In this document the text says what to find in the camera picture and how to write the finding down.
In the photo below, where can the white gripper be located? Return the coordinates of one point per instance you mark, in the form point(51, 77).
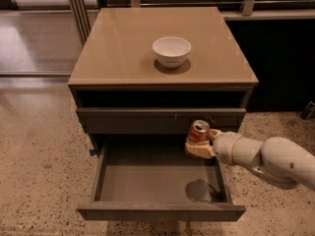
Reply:
point(223, 147)

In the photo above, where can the red coke can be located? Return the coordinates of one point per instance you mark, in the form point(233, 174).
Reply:
point(198, 132)

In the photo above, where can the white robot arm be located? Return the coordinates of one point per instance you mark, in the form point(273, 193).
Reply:
point(278, 161)

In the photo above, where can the grey drawer cabinet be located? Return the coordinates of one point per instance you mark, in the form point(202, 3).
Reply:
point(117, 68)

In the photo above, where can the open grey middle drawer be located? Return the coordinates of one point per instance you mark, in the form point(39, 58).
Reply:
point(150, 183)

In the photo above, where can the closed grey top drawer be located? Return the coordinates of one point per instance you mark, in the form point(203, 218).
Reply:
point(132, 121)

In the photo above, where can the white ceramic bowl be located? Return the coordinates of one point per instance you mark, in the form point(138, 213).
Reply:
point(171, 51)

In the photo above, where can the dark object on floor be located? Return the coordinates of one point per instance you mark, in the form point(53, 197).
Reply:
point(308, 111)

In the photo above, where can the blue tape piece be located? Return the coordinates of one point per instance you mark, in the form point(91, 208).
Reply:
point(92, 152)

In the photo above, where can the metal railing frame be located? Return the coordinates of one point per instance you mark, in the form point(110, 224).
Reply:
point(243, 16)

